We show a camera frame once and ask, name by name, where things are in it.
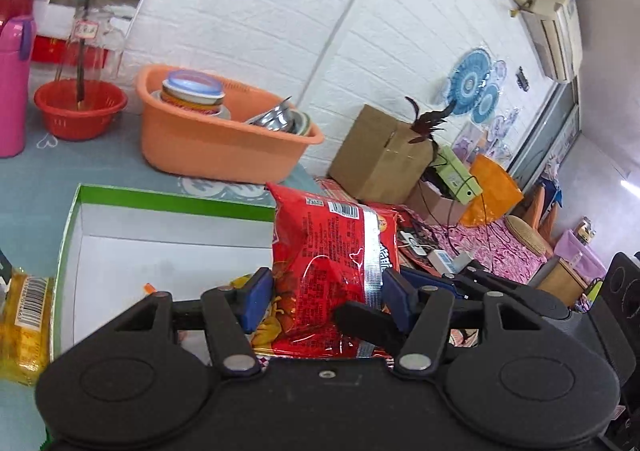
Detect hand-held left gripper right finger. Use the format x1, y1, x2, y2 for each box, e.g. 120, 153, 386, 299
382, 270, 556, 374

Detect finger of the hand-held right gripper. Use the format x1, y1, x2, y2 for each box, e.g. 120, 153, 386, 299
400, 266, 571, 323
333, 302, 408, 361

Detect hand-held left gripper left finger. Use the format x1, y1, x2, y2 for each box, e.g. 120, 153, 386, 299
107, 268, 273, 378

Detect red snack packet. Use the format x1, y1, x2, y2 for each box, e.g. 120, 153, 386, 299
265, 182, 401, 361

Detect green-edged white cardboard box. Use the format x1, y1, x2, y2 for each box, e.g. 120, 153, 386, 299
50, 183, 281, 367

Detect pink patterned blanket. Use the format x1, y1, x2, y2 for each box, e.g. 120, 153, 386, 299
400, 216, 551, 292

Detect white power adapter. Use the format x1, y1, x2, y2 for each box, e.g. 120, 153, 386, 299
427, 248, 473, 275

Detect open pinkish cardboard box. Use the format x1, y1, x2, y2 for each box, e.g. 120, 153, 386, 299
405, 181, 468, 227

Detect orange plastic bag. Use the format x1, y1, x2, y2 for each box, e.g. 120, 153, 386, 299
459, 154, 523, 228

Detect green white small box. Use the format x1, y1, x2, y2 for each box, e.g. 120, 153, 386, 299
432, 146, 483, 204

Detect orange plastic basin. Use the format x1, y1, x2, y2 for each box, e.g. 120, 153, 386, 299
136, 65, 325, 183

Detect dark red feather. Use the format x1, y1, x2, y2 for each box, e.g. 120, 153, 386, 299
404, 96, 453, 146

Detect steel bowl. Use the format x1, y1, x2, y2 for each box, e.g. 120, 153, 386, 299
245, 97, 301, 134

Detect teal printed table cloth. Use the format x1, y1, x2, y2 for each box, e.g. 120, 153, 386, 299
0, 66, 326, 451

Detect round tub with blue lid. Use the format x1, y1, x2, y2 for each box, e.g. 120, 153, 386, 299
160, 70, 226, 116

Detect yellow snack packet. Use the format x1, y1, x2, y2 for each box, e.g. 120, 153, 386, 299
0, 267, 56, 386

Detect red plastic basket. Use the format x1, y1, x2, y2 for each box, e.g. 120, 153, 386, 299
34, 79, 128, 142

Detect beige air conditioner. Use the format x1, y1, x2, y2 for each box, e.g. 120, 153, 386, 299
520, 0, 585, 83

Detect dark stirring stick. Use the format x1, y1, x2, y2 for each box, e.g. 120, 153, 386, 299
74, 6, 92, 108

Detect clear glass pitcher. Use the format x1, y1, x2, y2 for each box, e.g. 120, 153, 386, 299
55, 13, 125, 82

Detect pink thermos bottle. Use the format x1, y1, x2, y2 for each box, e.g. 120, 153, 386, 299
0, 15, 36, 159

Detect pastel wall stickers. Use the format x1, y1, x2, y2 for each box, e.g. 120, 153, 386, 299
450, 108, 522, 166

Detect blue fan wall decoration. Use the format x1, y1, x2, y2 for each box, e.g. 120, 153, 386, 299
444, 47, 507, 124

